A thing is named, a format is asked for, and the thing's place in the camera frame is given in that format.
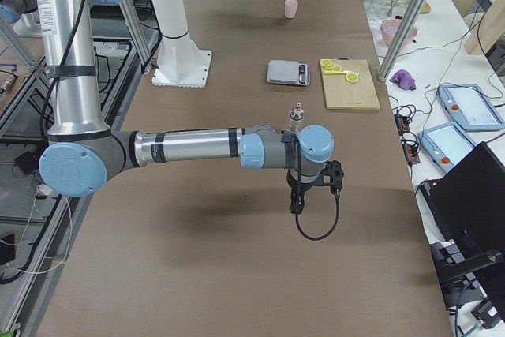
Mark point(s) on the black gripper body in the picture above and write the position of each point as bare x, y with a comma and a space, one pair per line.
297, 188

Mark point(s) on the glass sauce dispenser bottle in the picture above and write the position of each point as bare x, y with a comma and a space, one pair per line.
296, 119

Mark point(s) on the pink plastic cup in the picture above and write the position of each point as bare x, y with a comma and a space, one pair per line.
290, 8

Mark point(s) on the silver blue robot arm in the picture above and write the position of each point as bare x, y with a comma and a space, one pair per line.
84, 99

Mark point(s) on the silver digital kitchen scale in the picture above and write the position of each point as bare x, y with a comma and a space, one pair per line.
288, 73

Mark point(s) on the wooden cutting board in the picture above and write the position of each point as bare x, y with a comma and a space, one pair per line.
339, 94

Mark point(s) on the yellow plastic knife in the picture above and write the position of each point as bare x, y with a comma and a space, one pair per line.
333, 72

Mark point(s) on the lemon slice on knife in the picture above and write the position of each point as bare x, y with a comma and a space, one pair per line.
327, 64

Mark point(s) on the purple cloth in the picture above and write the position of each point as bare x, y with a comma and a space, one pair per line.
403, 79

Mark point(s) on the near blue teach pendant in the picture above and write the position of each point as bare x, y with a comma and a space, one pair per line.
446, 144

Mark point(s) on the blue teach pendant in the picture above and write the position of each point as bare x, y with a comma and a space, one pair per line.
446, 144
470, 108

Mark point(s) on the black monitor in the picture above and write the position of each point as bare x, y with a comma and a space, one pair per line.
468, 207

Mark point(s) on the pink bowl with ice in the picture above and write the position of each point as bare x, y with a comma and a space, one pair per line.
389, 29

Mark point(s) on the far blue teach pendant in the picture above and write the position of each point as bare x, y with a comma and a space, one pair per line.
470, 108

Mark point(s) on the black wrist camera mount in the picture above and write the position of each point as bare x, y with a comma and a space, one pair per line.
332, 175

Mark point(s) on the lemon slice near handle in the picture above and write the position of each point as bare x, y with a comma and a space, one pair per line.
352, 77

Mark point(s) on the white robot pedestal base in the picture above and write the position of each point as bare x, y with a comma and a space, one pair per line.
180, 63

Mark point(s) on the aluminium frame post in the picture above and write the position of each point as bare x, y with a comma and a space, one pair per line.
395, 48

